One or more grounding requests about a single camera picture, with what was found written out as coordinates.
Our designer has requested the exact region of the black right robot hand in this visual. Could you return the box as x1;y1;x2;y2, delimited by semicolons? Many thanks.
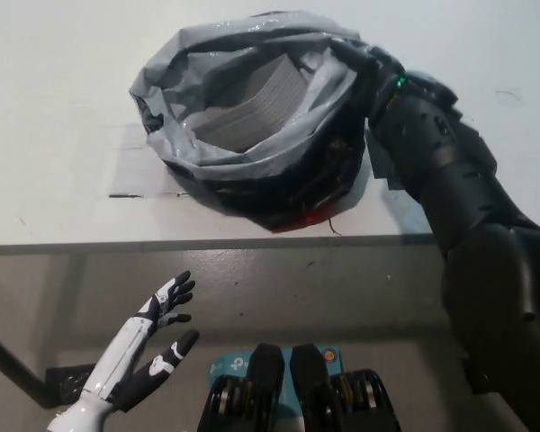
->
364;43;459;122

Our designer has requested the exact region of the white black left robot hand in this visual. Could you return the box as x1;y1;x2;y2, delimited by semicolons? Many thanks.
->
81;270;201;413

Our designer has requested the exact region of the small grey rectangular basket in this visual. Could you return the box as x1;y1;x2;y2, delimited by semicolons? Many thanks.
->
192;56;308;152

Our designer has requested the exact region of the grey black plastic bag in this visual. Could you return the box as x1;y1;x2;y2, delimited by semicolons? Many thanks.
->
129;12;404;234

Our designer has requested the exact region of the black table foot plate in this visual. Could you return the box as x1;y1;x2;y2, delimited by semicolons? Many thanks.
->
45;366;95;406

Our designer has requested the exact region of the black tape patch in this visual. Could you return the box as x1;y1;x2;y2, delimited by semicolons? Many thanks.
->
364;130;406;193

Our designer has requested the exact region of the teal router box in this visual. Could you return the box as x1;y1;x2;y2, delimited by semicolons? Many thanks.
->
206;345;343;413

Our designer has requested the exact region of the black diagonal table leg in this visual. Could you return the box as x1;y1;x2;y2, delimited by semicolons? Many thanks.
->
0;319;58;409

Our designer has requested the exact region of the black ribbed robot body block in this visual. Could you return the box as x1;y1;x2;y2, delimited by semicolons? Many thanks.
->
290;344;404;432
196;344;285;432

